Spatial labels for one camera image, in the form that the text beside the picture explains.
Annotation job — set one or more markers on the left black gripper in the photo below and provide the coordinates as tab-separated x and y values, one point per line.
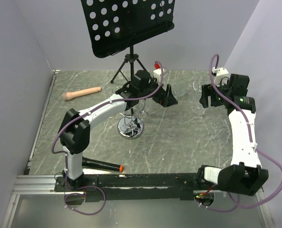
165	98

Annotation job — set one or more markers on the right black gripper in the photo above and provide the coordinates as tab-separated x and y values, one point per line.
209	90

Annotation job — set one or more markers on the chrome wine glass rack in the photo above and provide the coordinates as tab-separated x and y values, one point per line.
131	126

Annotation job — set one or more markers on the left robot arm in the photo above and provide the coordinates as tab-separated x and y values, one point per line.
75	131

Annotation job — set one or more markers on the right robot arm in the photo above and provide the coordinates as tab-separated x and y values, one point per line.
245	174

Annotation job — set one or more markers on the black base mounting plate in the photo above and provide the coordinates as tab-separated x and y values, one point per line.
149	186

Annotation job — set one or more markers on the black perforated music stand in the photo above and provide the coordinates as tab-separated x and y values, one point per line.
115	25

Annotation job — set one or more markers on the beige microphone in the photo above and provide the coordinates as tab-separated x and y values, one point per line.
72	95

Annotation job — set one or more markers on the black microphone orange end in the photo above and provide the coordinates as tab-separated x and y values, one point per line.
95	164

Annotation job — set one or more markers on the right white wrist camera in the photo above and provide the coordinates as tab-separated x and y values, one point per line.
219	74

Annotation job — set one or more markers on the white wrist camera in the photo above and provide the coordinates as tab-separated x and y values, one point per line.
158	71
219	74

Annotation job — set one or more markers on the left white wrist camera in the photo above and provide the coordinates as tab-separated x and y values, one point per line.
158	71

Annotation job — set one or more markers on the aluminium frame rail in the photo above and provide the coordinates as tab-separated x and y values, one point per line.
27	184

